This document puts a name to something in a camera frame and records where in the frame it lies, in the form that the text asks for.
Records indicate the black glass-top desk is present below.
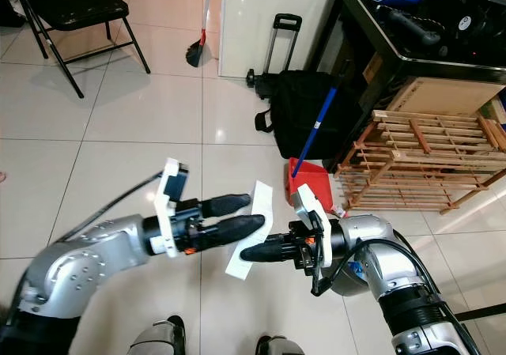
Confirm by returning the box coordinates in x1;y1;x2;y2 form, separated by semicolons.
315;0;506;133

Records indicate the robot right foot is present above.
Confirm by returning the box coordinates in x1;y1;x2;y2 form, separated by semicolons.
254;334;310;355

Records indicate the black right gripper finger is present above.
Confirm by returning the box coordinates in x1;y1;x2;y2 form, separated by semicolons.
240;237;296;263

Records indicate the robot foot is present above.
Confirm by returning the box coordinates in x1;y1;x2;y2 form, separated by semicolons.
130;315;187;355
254;334;310;355

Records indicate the black red broom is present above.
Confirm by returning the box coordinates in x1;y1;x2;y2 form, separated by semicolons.
186;0;219;68

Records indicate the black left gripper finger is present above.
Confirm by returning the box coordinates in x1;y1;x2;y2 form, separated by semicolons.
199;193;252;218
202;214;268;252

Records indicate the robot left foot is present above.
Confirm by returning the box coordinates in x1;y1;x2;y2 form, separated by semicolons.
130;315;187;355

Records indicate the black round rubbish bin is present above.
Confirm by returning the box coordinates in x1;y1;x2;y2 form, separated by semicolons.
323;251;374;297

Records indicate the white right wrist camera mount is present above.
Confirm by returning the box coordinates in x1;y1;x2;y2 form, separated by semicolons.
288;183;334;278

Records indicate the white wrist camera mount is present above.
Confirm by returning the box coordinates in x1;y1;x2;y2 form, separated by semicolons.
288;183;334;278
153;157;191;259

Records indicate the red dustpan with blue handle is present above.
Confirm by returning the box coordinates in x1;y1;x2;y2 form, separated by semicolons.
286;85;342;214

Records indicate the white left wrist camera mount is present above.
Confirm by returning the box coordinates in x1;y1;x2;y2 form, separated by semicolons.
153;157;191;259

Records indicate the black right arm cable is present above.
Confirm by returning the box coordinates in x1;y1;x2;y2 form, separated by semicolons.
312;236;413;297

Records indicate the flat brown cardboard box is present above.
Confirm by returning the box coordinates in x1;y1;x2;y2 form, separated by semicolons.
383;76;506;118

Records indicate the black trolley bag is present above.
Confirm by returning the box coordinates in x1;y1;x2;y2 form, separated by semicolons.
246;13;354;163

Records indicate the white paper tissue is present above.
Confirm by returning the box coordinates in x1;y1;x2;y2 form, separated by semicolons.
225;179;274;281

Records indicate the black bag white round logo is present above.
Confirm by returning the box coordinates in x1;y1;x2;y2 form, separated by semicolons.
386;0;506;60

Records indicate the wooden slatted shoe rack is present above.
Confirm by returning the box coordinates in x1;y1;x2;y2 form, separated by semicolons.
335;109;506;214

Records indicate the black folding chair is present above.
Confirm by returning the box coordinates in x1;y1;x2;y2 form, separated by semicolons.
11;0;152;100

